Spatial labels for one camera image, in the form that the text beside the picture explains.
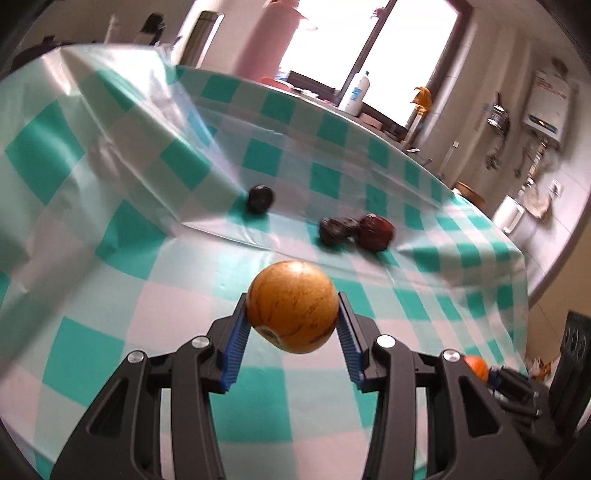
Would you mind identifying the hanging beige cloth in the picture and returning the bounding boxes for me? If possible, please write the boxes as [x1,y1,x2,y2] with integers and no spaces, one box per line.
[524,184,554,219]

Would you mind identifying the orange mandarin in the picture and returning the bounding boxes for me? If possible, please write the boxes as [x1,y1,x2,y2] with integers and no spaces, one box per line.
[463,354,490,384]

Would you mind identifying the white bottle blue label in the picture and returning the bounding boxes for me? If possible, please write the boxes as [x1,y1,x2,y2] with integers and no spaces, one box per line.
[344,71,373,117]

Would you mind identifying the wooden bowl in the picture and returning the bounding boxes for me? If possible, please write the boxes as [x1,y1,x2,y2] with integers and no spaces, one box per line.
[452,181,486,208]

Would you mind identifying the small round dark fruit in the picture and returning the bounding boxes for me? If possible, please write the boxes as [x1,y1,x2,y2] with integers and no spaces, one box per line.
[247,185,276,214]

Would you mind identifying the hanging metal utensils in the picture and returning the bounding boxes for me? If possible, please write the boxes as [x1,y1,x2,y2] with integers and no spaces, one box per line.
[485,91,512,171]

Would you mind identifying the tall pink thermos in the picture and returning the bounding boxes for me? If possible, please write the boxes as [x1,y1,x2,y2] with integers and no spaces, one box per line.
[235,0,309,81]

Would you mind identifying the pink basin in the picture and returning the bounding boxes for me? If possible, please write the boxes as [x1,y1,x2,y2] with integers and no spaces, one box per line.
[259,76,296,93]

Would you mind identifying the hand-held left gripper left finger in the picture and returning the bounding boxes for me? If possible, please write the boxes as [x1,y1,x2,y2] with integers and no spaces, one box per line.
[50,292,254,480]

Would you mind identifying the green checked tablecloth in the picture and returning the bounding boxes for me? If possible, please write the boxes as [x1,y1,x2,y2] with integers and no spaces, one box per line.
[0,43,530,480]

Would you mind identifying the striped yellow round fruit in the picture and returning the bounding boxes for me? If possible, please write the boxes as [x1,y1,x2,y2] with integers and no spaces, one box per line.
[247,261,339,354]

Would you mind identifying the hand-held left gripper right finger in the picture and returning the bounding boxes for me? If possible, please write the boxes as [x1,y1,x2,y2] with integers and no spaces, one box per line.
[336,292,541,480]

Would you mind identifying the wrinkled dark red fruit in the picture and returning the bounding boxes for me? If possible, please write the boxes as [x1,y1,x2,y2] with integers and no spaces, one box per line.
[358,213,396,252]

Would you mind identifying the box of clutter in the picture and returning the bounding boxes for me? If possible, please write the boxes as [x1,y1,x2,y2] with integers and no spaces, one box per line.
[526,355,555,381]

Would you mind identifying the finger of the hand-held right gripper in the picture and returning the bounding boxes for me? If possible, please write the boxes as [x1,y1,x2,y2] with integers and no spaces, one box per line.
[488,367,540,420]

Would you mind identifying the white jug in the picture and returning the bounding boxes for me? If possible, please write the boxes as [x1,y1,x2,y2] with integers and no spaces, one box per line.
[492,195,526,234]

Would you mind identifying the yellow hanging object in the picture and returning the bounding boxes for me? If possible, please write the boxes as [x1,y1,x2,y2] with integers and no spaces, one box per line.
[412,85,434,116]

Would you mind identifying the tall metal bin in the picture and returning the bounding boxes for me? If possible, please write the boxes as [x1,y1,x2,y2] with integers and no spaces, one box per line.
[180,10,225,68]

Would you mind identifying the white water heater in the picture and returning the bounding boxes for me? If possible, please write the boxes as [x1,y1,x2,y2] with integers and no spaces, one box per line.
[522,69,577,149]

